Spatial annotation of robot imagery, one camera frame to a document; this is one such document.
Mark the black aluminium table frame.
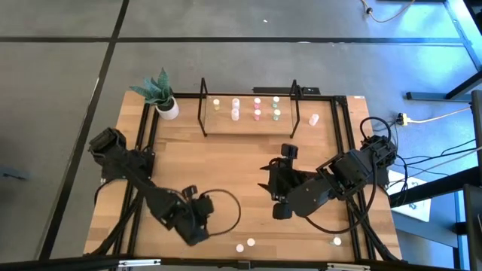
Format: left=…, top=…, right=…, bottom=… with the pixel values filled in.
left=84, top=92, right=404, bottom=264

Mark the white power cable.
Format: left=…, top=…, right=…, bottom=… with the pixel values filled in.
left=409, top=106, right=472, bottom=124

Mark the green snake plant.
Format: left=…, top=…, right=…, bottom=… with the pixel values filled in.
left=129, top=66, right=175, bottom=106

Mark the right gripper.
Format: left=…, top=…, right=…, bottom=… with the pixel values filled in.
left=257, top=143, right=303, bottom=221

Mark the white printed sheet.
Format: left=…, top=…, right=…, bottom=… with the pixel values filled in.
left=386, top=169, right=432, bottom=223

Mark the black floor cable bundle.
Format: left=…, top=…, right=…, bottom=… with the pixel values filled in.
left=387, top=139, right=482, bottom=206

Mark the wooden shelf black frame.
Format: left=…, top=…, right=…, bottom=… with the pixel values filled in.
left=197, top=77, right=303, bottom=139

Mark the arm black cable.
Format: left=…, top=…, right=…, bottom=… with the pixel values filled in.
left=303, top=115, right=393, bottom=235
left=199, top=187, right=243, bottom=238

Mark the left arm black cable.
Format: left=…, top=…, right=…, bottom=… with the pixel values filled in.
left=199, top=187, right=243, bottom=238

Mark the white plant pot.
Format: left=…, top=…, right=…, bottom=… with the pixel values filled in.
left=154, top=96, right=180, bottom=121

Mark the black diagonal desk leg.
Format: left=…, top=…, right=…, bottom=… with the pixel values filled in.
left=405, top=0, right=482, bottom=102

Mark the black bar device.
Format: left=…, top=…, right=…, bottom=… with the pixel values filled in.
left=252, top=86, right=322, bottom=96

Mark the black metal desk bar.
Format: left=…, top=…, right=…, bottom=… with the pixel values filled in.
left=389, top=165, right=482, bottom=209

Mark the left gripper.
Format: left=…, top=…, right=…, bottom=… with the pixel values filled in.
left=175, top=184, right=216, bottom=248

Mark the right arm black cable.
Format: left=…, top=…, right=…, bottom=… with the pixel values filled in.
left=303, top=115, right=393, bottom=235

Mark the silver metal bracket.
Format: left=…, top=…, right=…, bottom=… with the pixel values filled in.
left=326, top=262, right=372, bottom=271
left=117, top=258, right=162, bottom=268

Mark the tan cable black plug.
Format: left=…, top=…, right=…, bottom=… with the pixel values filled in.
left=359, top=0, right=417, bottom=24

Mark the black front frame rail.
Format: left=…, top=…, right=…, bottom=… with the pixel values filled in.
left=0, top=254, right=482, bottom=271

